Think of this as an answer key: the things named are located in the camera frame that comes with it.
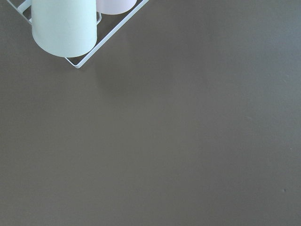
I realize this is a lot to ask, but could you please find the pink cup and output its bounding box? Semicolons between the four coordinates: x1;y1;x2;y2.
96;0;137;15

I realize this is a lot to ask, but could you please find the mint green cup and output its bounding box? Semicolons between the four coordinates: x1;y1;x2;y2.
31;0;97;57

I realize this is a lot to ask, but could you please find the white cup rack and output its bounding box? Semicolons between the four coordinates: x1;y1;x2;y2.
8;0;148;69

